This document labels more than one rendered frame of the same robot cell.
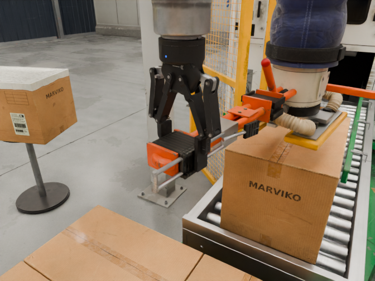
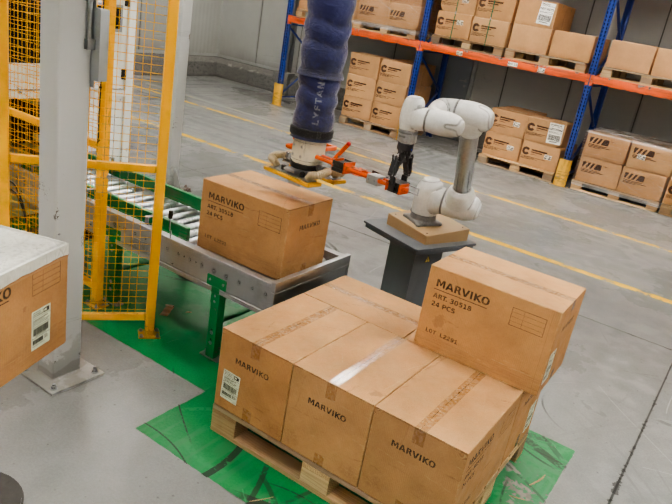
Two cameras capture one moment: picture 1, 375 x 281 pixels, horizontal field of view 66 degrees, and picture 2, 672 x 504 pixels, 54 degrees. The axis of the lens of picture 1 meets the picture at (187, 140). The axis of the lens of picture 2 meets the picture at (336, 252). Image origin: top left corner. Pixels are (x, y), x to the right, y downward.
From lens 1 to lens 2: 3.19 m
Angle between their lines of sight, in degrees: 81
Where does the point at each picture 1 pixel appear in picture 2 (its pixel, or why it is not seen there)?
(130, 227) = (266, 315)
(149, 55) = (70, 158)
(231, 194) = (289, 244)
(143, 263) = (308, 314)
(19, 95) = (51, 270)
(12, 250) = not seen: outside the picture
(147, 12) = (70, 99)
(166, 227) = (142, 381)
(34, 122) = (60, 310)
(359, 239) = not seen: hidden behind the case
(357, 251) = not seen: hidden behind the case
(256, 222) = (300, 256)
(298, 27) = (330, 121)
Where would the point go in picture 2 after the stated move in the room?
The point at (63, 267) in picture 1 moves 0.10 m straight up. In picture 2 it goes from (306, 344) to (309, 324)
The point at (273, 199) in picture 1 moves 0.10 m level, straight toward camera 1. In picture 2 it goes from (309, 232) to (325, 237)
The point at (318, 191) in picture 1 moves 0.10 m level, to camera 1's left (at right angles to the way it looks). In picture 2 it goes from (326, 212) to (325, 217)
